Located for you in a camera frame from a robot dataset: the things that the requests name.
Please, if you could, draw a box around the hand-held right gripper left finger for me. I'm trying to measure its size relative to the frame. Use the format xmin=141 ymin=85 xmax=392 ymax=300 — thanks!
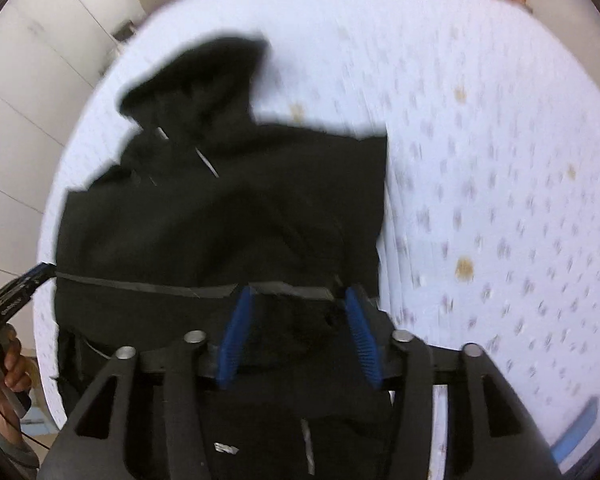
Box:
xmin=39 ymin=285 xmax=256 ymax=480

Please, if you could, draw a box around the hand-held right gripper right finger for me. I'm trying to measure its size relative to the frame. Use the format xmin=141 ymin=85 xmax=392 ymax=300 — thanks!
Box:
xmin=342 ymin=285 xmax=565 ymax=480

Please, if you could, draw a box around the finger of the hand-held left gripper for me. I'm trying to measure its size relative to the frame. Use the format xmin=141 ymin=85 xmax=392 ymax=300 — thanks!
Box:
xmin=0 ymin=262 xmax=57 ymax=318

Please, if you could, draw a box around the black hooded jacket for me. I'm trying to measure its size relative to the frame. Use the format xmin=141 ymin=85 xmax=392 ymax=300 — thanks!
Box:
xmin=50 ymin=30 xmax=433 ymax=480

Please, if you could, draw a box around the person's left forearm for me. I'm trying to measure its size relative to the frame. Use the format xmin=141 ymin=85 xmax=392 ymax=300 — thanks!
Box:
xmin=0 ymin=375 xmax=42 ymax=480

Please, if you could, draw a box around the person's left hand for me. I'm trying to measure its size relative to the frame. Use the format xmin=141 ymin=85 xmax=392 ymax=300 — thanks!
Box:
xmin=0 ymin=325 xmax=35 ymax=395

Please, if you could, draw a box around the white patterned bed sheet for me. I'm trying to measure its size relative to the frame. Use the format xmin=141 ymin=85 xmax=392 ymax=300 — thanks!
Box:
xmin=32 ymin=0 xmax=600 ymax=480

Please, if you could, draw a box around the blue strip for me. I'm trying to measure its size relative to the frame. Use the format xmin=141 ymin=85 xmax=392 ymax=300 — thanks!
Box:
xmin=550 ymin=396 xmax=600 ymax=465

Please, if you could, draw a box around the dark cabinet handle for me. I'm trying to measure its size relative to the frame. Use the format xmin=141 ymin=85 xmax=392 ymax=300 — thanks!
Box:
xmin=111 ymin=19 xmax=137 ymax=43

